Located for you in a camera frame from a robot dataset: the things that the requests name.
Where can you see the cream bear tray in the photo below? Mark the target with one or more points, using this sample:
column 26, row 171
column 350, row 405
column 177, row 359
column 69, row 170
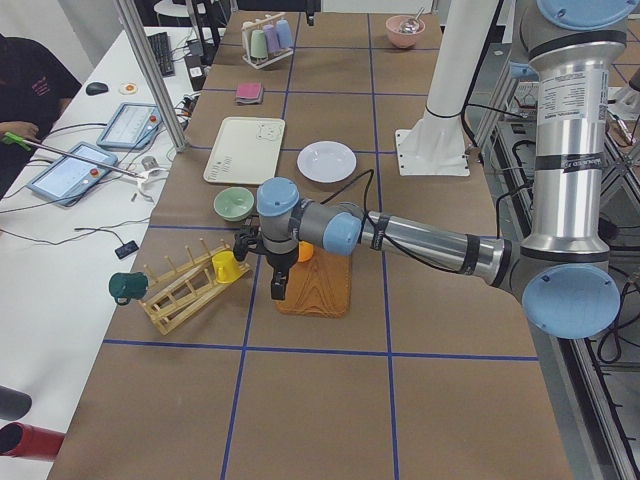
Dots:
column 246, row 151

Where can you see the aluminium frame post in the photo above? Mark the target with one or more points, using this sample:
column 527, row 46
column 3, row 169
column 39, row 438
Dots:
column 141, row 48

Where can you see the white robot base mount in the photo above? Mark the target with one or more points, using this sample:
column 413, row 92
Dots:
column 435, row 145

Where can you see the green bowl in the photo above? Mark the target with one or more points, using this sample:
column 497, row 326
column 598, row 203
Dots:
column 234, row 203

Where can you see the white cup rack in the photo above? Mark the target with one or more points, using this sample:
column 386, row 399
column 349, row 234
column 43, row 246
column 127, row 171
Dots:
column 258, row 24

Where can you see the grey tube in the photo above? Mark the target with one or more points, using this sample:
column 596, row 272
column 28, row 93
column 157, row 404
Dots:
column 14, row 404

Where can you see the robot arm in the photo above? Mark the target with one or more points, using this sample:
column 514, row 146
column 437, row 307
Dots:
column 559, row 272

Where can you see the wooden cutting board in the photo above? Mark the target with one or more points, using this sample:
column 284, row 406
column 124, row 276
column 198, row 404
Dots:
column 320, row 287

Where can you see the small black device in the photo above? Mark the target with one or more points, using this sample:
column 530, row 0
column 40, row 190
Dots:
column 126, row 249

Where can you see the yellow mug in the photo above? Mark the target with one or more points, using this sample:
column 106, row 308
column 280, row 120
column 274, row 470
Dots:
column 226, row 267

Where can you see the grey cloth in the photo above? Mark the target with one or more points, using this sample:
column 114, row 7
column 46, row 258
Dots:
column 259, row 101

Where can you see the black computer mouse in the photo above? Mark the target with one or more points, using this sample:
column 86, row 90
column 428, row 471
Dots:
column 96, row 88

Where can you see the near teach pendant tablet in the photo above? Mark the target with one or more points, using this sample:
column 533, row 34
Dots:
column 68, row 179

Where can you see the blue cup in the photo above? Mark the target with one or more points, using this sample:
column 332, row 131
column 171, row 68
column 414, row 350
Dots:
column 284, row 34

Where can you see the black keyboard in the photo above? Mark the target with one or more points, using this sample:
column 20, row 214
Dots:
column 162, row 52

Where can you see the metal spoon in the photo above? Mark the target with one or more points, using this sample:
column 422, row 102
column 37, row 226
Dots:
column 412, row 24

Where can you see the pink bowl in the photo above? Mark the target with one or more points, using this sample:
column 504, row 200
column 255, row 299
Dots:
column 399, row 39

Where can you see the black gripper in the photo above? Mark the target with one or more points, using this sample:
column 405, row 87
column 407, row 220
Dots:
column 276, row 261

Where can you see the pink cloth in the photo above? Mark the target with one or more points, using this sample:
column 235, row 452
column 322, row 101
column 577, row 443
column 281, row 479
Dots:
column 249, row 91

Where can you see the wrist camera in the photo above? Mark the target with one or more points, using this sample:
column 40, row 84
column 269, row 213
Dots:
column 247, row 240

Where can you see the person in black shirt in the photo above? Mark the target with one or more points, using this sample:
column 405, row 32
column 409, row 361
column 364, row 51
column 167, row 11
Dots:
column 36, row 88

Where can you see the reacher grabber stick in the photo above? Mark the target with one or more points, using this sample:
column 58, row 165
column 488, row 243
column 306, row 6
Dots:
column 141, row 177

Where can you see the teach pendant tablet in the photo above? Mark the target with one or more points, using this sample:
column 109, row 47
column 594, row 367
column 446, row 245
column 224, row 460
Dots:
column 68, row 179
column 132, row 127

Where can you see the green cup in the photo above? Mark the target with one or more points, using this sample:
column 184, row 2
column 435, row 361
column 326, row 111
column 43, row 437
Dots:
column 258, row 46

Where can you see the dark green mug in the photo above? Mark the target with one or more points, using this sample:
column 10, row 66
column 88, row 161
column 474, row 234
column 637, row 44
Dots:
column 124, row 287

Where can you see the wooden drying rack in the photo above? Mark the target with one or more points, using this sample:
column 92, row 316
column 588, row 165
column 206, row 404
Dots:
column 179, row 293

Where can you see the orange fruit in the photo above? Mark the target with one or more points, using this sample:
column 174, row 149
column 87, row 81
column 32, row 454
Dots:
column 305, row 251

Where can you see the far teach pendant tablet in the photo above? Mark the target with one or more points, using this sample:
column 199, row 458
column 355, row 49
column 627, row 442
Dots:
column 132, row 127

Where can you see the red tube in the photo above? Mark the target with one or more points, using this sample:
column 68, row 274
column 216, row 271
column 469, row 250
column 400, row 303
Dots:
column 20, row 440

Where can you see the purple cup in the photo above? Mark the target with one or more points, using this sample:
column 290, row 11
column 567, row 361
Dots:
column 271, row 36

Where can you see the white round plate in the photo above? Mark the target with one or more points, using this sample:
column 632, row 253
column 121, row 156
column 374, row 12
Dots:
column 326, row 162

